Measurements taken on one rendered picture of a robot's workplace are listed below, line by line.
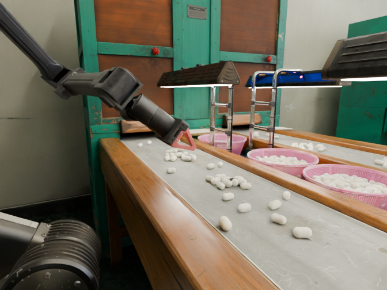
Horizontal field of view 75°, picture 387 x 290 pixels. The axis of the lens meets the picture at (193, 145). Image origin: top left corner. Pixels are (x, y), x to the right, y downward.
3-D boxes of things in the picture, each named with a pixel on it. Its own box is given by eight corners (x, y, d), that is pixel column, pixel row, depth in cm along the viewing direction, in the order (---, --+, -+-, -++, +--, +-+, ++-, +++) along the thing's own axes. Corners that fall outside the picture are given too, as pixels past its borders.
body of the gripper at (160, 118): (172, 119, 70) (151, 103, 67) (188, 123, 61) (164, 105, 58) (159, 138, 69) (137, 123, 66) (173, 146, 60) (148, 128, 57)
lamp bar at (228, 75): (219, 84, 77) (219, 59, 76) (156, 87, 132) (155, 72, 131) (241, 84, 81) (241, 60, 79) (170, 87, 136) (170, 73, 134)
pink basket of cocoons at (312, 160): (300, 197, 84) (303, 170, 82) (233, 178, 102) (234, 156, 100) (325, 177, 103) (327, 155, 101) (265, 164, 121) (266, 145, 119)
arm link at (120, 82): (49, 88, 84) (72, 66, 87) (64, 100, 87) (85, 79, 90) (97, 94, 52) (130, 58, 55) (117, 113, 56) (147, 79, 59)
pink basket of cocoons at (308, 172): (365, 239, 60) (371, 202, 58) (282, 197, 84) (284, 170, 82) (422, 215, 72) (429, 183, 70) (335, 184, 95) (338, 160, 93)
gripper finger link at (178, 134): (194, 136, 74) (170, 117, 69) (205, 140, 67) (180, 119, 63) (181, 155, 73) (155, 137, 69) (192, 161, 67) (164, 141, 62)
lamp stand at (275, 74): (270, 164, 121) (277, 67, 112) (245, 155, 139) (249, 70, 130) (299, 159, 129) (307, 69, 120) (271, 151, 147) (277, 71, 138)
